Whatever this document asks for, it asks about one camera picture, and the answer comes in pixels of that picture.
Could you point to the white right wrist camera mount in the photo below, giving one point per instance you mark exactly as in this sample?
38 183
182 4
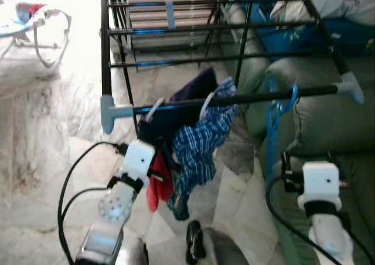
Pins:
319 183

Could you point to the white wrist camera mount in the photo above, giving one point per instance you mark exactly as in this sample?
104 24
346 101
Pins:
137 159
319 183

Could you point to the robot left leg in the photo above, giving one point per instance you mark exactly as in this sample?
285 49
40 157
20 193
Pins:
132 256

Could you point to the blue plastic hanger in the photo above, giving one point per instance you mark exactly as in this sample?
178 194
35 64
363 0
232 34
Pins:
270 130

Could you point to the blue storage bag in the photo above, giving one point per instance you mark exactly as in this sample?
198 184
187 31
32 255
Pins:
316 39

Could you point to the black drying rack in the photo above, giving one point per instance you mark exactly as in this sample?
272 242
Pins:
106 42

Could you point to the grey white blanket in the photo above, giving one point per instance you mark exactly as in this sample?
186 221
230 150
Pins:
334 1

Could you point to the robot right leg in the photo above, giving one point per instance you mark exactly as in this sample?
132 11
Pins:
222 250

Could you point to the red garment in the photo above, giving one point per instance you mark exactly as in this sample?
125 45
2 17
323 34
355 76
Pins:
159 194

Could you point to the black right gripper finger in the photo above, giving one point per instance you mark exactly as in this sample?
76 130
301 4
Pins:
287 162
335 162

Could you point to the black hanging garment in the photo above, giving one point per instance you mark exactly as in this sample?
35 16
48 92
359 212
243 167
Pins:
187 92

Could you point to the white plastic hanger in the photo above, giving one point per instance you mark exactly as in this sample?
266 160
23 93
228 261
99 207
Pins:
153 108
203 104

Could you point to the robot leg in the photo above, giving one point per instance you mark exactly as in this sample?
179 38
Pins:
132 256
222 250

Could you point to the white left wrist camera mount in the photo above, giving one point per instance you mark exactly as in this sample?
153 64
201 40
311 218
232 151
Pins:
137 159

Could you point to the blue plaid shirt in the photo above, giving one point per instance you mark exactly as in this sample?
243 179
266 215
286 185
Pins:
199 153

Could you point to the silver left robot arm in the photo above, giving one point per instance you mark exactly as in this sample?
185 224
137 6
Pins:
114 209

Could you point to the green leather sofa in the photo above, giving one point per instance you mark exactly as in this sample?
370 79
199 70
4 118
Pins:
334 124

